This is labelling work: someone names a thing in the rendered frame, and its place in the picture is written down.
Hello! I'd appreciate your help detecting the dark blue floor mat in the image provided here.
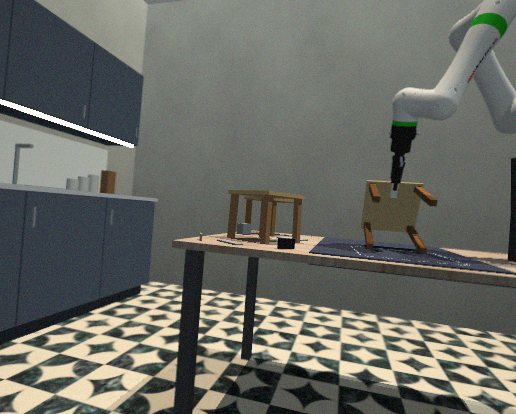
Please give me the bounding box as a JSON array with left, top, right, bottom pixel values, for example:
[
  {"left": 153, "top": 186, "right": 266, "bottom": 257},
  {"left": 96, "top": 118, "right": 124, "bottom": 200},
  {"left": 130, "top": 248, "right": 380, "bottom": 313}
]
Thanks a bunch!
[{"left": 309, "top": 237, "right": 516, "bottom": 275}]

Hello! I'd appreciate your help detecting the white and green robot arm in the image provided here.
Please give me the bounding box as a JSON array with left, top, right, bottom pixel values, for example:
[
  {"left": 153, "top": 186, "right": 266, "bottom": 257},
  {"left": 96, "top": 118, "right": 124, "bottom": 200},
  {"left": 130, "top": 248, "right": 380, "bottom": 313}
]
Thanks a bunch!
[{"left": 389, "top": 0, "right": 516, "bottom": 141}]

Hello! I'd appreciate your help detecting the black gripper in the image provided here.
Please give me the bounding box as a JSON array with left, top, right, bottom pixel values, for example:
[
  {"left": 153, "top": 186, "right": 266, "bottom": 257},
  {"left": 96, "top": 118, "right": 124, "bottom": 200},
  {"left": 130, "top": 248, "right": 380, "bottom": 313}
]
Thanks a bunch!
[{"left": 390, "top": 139, "right": 412, "bottom": 198}]

